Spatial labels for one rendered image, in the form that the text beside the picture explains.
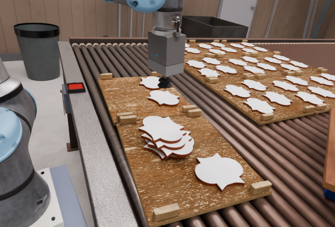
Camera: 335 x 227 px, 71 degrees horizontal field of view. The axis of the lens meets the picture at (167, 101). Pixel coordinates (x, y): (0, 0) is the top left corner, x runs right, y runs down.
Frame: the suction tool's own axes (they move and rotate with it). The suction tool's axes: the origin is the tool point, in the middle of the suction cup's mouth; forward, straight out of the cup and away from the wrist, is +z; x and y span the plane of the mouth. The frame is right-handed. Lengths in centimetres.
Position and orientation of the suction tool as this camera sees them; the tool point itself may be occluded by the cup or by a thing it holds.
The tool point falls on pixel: (164, 85)
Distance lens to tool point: 68.4
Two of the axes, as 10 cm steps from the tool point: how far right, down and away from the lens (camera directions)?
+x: -7.9, 2.7, -5.6
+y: -6.2, -3.9, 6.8
